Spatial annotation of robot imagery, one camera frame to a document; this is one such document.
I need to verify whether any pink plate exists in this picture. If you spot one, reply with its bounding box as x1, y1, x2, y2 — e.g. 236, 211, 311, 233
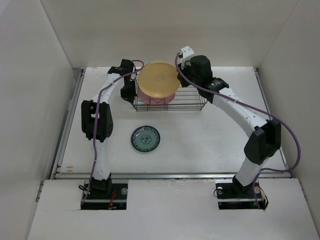
138, 89, 176, 105

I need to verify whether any black wire dish rack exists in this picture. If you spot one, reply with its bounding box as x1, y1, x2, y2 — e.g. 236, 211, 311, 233
132, 73, 208, 111

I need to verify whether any yellow plate front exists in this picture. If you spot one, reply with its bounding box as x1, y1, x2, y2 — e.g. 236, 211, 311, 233
137, 61, 181, 98

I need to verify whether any small teal patterned plate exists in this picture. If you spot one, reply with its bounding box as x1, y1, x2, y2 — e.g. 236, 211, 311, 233
130, 125, 161, 153

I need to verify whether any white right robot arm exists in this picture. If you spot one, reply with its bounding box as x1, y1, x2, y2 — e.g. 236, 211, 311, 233
175, 53, 281, 197

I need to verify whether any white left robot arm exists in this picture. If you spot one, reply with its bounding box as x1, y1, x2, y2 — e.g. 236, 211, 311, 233
81, 59, 138, 199

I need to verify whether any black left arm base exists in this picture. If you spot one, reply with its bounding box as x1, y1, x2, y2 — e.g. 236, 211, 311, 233
78, 178, 129, 211

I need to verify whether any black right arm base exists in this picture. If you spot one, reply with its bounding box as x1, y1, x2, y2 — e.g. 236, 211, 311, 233
213, 179, 269, 210

